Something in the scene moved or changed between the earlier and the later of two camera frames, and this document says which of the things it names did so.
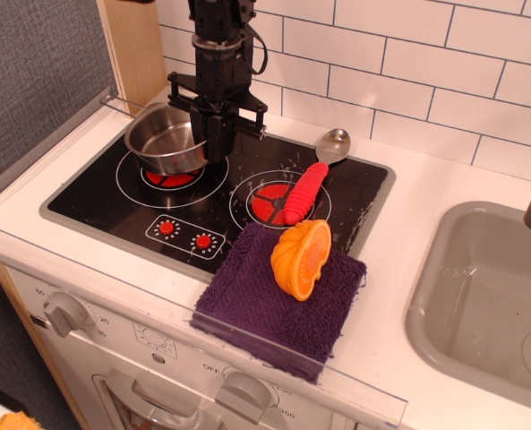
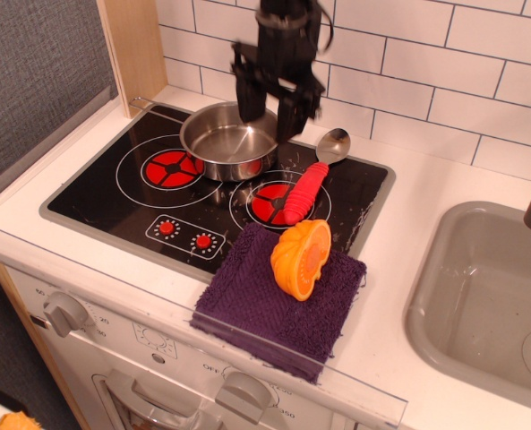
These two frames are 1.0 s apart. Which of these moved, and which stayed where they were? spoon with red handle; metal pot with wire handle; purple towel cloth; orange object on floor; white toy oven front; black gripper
Moved: black gripper; metal pot with wire handle
Stayed: spoon with red handle; white toy oven front; purple towel cloth; orange object on floor
